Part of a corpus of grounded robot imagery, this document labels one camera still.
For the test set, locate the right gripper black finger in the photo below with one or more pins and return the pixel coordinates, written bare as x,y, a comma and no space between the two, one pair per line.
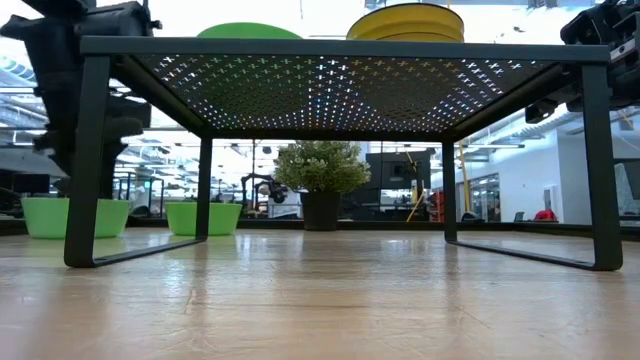
540,112

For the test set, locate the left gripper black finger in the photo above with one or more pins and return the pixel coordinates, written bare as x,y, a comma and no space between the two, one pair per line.
122,125
59,160

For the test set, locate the green plastic mini bowl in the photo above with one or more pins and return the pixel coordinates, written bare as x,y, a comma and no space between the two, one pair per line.
248,31
42,217
180,220

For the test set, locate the yellow patterned ceramic mini bowl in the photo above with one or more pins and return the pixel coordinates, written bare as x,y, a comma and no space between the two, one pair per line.
420,38
405,14
405,29

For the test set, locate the red fabric object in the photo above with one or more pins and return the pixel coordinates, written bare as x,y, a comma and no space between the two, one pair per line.
545,216

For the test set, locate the black display panel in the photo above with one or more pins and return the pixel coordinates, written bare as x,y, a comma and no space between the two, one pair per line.
395,172

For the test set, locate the potted artificial green plant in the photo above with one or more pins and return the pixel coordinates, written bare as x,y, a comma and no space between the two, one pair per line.
320,170

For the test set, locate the black perforated metal rack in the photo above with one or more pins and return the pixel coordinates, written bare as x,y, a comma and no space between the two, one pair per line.
325,47

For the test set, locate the black aluminium rig frame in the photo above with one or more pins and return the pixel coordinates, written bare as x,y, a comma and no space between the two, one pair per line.
390,225

